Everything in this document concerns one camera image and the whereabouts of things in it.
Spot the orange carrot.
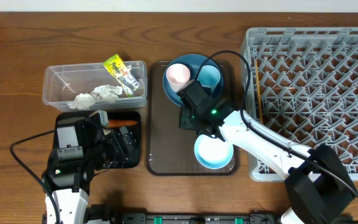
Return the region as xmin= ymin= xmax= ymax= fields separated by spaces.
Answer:
xmin=107 ymin=119 xmax=138 ymax=128

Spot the light blue bowl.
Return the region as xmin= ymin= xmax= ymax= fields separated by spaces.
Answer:
xmin=194 ymin=135 xmax=234 ymax=169

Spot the pink cup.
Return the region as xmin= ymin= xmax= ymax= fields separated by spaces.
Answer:
xmin=166 ymin=63 xmax=190 ymax=92

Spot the light blue cup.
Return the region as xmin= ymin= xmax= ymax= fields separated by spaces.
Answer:
xmin=197 ymin=65 xmax=221 ymax=92

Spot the white tissue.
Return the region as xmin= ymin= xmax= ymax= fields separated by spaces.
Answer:
xmin=91 ymin=85 xmax=123 ymax=100

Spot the white paper ball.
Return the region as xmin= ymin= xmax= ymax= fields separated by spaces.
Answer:
xmin=68 ymin=93 xmax=95 ymax=110

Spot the dark blue plate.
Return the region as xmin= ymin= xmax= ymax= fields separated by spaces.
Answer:
xmin=163 ymin=54 xmax=224 ymax=106

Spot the yellow green snack wrapper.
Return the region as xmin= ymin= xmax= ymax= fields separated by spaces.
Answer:
xmin=103 ymin=54 xmax=140 ymax=97

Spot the wooden chopstick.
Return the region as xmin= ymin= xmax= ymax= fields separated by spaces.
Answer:
xmin=254 ymin=59 xmax=264 ymax=124

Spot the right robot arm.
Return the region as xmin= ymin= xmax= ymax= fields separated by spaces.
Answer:
xmin=181 ymin=96 xmax=358 ymax=223

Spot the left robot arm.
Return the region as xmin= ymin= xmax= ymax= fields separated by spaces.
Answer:
xmin=42 ymin=121 xmax=140 ymax=223

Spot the grey dishwasher rack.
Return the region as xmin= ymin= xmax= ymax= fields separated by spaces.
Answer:
xmin=241 ymin=27 xmax=358 ymax=181

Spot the black tray bin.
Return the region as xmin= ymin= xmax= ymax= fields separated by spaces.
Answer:
xmin=50 ymin=111 xmax=141 ymax=170

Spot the dark brown serving tray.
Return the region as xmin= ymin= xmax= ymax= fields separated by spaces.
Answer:
xmin=146 ymin=61 xmax=240 ymax=176

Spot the clear plastic bin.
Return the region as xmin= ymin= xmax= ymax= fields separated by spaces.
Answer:
xmin=42 ymin=60 xmax=147 ymax=112

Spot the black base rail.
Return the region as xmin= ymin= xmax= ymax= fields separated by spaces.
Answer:
xmin=82 ymin=203 xmax=279 ymax=224

